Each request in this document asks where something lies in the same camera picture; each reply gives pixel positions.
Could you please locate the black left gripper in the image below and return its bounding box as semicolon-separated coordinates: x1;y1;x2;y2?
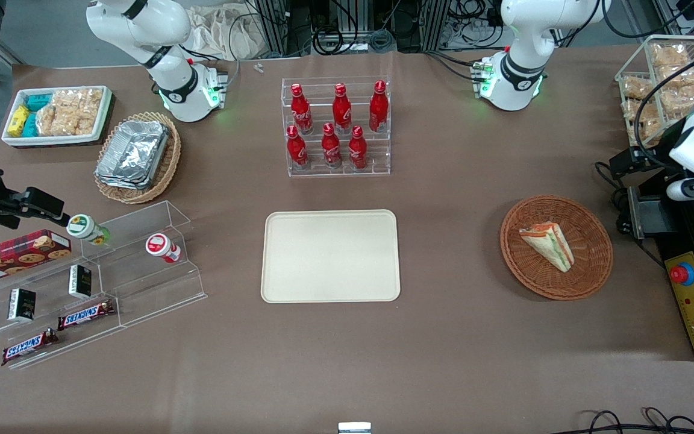
609;119;694;182

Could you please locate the brown wicker basket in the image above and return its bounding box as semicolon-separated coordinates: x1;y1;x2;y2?
499;194;614;301

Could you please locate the wrapped triangle sandwich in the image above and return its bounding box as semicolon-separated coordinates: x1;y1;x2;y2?
519;221;576;274

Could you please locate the aluminium foil tray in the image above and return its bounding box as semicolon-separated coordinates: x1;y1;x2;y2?
95;120;170;191

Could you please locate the light wicker basket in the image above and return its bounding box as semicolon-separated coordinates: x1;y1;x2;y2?
93;112;182;205

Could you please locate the beige plastic tray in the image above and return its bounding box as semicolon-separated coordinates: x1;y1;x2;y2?
260;209;401;304

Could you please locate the clear bag of crackers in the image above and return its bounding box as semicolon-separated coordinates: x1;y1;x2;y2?
621;75;656;101
623;99;666;140
36;107;98;137
650;43;692;68
660;87;694;116
49;89;103;115
657;65;694;89

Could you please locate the red tartan cookie box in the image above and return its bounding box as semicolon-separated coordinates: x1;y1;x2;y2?
0;228;73;288

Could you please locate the grey metal box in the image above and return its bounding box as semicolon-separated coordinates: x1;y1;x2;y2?
627;186;680;240

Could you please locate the green lid yogurt bottle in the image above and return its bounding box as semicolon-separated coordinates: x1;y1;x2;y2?
66;213;110;247

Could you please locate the white rectangular plastic bin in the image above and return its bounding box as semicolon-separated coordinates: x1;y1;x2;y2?
2;86;113;148

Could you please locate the yellow snack packet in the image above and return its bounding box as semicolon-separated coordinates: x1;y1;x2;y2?
8;106;31;138

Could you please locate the small black box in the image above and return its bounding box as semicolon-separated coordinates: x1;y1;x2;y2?
68;265;93;300
8;288;37;322

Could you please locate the clear acrylic snack bin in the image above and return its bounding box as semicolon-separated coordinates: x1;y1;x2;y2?
614;34;694;149

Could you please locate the clear acrylic stepped riser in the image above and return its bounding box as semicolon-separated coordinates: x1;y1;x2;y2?
78;200;208;330
0;240;125;370

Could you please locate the Snickers chocolate bar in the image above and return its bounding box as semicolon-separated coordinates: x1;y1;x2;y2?
57;299;116;331
1;328;59;367

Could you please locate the red lid yogurt bottle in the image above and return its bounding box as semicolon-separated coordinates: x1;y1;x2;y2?
145;233;183;265

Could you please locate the red cola bottle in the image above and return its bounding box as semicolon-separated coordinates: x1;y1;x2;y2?
332;83;352;134
321;123;343;169
369;80;389;133
290;83;314;135
348;125;368;170
286;125;308;170

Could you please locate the white crumpled cloth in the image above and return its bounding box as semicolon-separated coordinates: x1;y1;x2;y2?
186;2;264;62

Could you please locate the clear acrylic bottle rack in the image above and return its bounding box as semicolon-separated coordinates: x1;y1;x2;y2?
280;76;392;178

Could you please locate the black cable bundle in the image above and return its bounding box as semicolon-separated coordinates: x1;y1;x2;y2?
593;159;636;237

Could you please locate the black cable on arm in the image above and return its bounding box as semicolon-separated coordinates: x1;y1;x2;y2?
633;52;694;153

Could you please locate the black floor cable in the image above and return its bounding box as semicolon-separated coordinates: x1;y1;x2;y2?
569;406;694;434

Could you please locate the aluminium frame rack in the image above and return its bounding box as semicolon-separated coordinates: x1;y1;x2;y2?
249;0;457;56

